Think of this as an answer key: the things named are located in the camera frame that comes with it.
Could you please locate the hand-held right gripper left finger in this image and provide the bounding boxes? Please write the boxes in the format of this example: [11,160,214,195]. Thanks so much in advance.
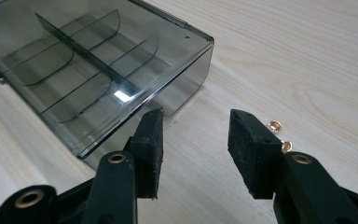
[124,107,164,200]

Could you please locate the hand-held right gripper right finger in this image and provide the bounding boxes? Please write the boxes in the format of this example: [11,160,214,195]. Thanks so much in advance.
[227,108,283,200]

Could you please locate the small brass screws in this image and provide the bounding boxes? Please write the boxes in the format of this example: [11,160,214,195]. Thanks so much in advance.
[267,119,283,134]

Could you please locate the transparent grey compartment box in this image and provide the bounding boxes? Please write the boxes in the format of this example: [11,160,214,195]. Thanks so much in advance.
[0,0,215,161]

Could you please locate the small gold earring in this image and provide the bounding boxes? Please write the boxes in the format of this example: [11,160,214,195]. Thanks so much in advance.
[281,140,293,154]

